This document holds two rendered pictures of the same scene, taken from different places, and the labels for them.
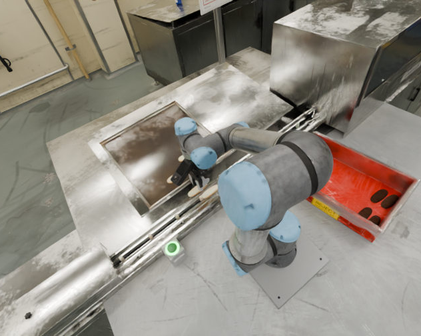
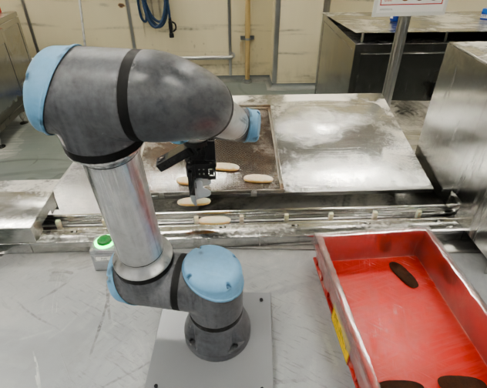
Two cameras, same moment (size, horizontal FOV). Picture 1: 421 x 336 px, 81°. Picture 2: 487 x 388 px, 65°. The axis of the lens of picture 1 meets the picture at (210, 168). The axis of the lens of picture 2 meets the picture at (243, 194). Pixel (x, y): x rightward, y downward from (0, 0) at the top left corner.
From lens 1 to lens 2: 54 cm
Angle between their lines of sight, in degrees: 24
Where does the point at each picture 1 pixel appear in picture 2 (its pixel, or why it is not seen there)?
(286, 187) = (78, 76)
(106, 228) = (82, 193)
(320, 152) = (156, 65)
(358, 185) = (439, 347)
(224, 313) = (84, 353)
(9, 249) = not seen: hidden behind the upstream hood
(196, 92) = (307, 108)
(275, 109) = (399, 177)
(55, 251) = (25, 186)
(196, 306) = (69, 323)
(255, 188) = (45, 58)
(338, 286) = not seen: outside the picture
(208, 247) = not seen: hidden behind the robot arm
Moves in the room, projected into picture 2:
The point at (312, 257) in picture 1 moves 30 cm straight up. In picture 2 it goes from (252, 377) to (254, 279)
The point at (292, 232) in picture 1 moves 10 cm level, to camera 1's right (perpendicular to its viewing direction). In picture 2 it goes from (209, 282) to (257, 302)
